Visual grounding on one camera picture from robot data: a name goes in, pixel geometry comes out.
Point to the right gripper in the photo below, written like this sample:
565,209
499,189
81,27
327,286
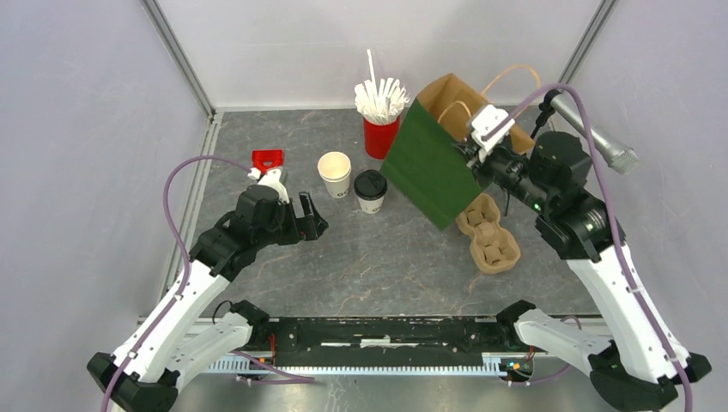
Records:
480,167

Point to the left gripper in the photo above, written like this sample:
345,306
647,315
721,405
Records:
308,227

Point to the green and brown paper bag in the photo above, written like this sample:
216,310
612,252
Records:
422,162

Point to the black coffee cup lid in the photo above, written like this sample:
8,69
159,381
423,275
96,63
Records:
370,185

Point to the white paper coffee cup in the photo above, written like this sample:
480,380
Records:
370,204

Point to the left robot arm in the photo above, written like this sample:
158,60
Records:
150,369

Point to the stack of paper cups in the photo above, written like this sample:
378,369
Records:
334,168

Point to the brown pulp cup carrier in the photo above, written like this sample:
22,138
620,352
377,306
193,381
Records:
492,247

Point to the red straw holder cup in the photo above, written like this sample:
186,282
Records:
379,138

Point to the silver microphone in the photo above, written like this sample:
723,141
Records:
618,156

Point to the bundle of white straws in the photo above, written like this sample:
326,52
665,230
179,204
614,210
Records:
380,101

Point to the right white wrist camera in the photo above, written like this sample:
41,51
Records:
488,128

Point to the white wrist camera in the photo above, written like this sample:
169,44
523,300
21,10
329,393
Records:
275,178
488,128

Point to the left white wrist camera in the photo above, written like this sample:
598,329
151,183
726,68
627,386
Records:
275,178

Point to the red plastic bracket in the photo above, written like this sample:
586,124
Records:
266,159

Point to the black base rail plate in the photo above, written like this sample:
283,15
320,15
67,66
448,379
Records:
381,342

